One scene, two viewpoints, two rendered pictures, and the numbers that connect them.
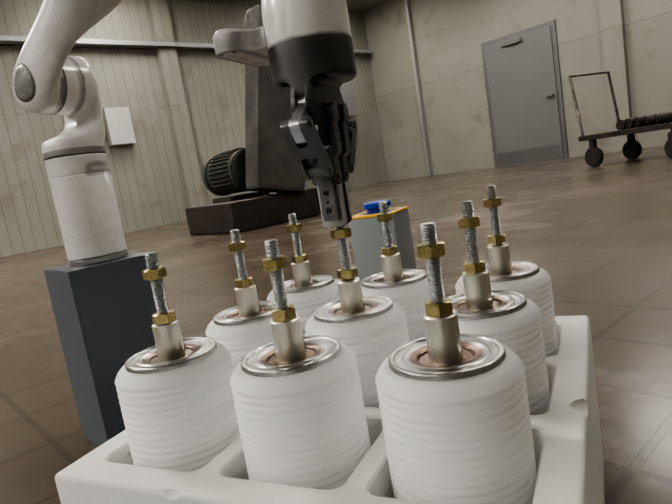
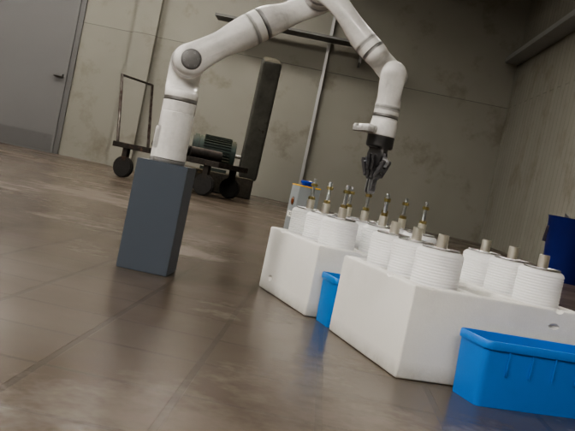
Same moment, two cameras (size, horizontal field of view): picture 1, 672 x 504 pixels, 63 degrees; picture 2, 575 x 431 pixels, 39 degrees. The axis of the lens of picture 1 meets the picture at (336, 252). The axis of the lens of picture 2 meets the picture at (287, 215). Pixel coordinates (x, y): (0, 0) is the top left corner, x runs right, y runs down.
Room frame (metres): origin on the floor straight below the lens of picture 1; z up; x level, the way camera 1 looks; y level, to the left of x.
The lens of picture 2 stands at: (-0.91, 1.79, 0.33)
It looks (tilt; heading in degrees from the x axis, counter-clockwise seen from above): 3 degrees down; 313
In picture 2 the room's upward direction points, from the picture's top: 12 degrees clockwise
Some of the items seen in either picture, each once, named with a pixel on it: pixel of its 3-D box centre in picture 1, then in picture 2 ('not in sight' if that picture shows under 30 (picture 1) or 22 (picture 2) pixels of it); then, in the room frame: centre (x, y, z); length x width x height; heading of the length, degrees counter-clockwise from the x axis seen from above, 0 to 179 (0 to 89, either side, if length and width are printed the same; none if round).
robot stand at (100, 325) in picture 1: (119, 347); (157, 215); (0.90, 0.39, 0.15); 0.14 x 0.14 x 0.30; 41
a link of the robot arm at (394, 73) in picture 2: not in sight; (390, 90); (0.49, 0.00, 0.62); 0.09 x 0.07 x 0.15; 123
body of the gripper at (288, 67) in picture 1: (317, 92); (377, 150); (0.50, -0.01, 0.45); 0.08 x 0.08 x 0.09
